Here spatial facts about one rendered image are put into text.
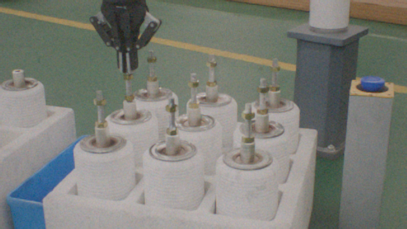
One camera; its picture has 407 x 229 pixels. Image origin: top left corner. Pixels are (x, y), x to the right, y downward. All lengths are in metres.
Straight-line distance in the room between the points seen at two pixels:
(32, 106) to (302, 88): 0.64
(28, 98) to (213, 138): 0.42
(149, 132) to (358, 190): 0.38
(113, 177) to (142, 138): 0.12
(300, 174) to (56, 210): 0.40
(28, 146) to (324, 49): 0.69
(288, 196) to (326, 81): 0.55
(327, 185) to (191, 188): 0.53
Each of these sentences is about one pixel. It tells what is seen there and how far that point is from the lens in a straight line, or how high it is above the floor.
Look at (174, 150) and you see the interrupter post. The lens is 0.96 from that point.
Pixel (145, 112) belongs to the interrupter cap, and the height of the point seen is 0.25.
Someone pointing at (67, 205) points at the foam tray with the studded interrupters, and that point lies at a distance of 1.00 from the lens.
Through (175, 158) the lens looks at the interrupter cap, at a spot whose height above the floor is 0.25.
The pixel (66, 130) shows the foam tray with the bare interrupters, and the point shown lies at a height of 0.14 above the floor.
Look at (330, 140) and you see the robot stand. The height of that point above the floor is 0.04.
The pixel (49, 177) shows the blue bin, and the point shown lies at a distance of 1.28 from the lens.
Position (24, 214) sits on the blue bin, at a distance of 1.16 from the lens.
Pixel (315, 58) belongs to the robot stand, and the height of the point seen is 0.24.
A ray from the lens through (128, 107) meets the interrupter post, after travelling 1.09.
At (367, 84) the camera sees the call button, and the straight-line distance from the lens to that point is 1.06.
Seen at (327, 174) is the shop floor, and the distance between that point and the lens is 1.47.
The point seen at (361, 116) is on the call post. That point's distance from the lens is 1.06.
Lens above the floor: 0.66
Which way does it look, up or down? 22 degrees down
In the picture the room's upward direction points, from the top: 1 degrees counter-clockwise
